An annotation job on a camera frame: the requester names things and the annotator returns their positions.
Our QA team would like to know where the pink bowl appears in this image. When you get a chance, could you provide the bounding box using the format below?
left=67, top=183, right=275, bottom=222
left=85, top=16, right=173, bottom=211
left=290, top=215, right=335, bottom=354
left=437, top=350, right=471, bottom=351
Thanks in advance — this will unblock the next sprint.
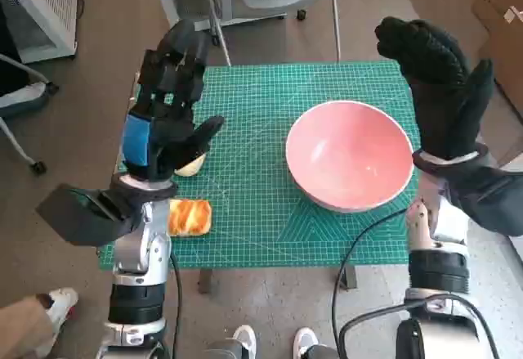
left=284, top=101, right=414, bottom=214

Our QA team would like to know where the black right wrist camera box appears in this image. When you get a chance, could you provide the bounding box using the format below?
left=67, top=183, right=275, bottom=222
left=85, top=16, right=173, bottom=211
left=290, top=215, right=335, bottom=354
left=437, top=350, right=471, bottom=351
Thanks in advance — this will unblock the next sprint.
left=449, top=166, right=523, bottom=238

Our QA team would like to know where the person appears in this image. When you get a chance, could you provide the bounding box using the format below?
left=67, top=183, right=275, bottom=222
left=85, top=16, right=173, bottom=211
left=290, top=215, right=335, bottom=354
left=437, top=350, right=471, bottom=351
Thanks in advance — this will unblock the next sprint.
left=0, top=287, right=79, bottom=359

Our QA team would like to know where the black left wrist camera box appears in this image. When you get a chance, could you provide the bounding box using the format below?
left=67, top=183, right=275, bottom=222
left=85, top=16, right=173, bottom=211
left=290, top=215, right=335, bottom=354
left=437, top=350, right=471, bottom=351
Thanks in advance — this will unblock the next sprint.
left=35, top=183, right=138, bottom=248

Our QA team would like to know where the white sneaker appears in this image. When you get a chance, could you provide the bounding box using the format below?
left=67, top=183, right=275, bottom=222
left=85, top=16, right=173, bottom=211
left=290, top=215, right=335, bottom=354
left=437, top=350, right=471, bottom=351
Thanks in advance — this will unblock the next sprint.
left=293, top=326, right=320, bottom=354
left=230, top=325, right=257, bottom=356

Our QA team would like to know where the orange striped toy bread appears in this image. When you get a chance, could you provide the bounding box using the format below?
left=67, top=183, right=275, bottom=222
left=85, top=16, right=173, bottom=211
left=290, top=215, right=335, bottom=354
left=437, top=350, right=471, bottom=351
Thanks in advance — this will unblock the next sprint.
left=168, top=198, right=212, bottom=237

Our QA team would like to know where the brown cardboard box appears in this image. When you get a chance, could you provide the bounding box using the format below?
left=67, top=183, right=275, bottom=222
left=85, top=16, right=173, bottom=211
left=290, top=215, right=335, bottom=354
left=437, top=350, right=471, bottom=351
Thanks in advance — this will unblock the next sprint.
left=472, top=0, right=523, bottom=123

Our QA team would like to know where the black grey office chair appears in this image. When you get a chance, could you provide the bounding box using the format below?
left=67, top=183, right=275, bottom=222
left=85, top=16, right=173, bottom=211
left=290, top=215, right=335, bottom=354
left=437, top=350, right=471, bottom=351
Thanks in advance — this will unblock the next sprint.
left=0, top=52, right=60, bottom=174

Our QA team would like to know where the large white perforated cabinet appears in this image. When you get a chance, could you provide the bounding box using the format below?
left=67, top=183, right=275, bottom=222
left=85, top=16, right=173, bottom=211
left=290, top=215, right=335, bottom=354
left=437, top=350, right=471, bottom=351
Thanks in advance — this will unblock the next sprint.
left=0, top=0, right=78, bottom=65

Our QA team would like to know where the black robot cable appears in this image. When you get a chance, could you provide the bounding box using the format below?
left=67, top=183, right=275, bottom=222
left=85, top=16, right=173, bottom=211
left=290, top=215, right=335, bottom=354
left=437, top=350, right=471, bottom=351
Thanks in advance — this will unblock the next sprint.
left=169, top=250, right=183, bottom=359
left=331, top=207, right=412, bottom=359
left=338, top=294, right=502, bottom=359

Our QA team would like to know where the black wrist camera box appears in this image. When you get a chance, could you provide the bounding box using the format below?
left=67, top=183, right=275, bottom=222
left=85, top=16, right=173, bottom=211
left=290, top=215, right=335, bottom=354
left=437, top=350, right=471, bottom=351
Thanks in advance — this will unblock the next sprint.
left=35, top=183, right=138, bottom=248
left=449, top=166, right=523, bottom=238

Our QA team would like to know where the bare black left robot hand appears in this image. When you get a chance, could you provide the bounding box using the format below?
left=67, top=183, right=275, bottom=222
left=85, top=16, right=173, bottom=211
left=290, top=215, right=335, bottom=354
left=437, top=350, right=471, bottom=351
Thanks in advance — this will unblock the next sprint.
left=121, top=18, right=226, bottom=184

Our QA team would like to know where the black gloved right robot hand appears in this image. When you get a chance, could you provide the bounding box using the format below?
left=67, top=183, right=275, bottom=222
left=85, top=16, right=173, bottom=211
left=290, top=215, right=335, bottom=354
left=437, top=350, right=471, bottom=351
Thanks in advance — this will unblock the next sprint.
left=374, top=16, right=494, bottom=160

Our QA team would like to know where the pale round toy bun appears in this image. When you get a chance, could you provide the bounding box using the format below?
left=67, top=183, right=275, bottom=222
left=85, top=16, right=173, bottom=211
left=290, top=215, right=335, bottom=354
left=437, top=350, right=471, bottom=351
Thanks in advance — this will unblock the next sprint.
left=174, top=153, right=205, bottom=178

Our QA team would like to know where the green cutting mat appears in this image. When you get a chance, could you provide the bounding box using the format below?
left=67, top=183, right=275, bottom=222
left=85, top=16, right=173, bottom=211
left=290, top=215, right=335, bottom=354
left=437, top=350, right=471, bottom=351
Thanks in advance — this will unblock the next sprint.
left=97, top=59, right=422, bottom=271

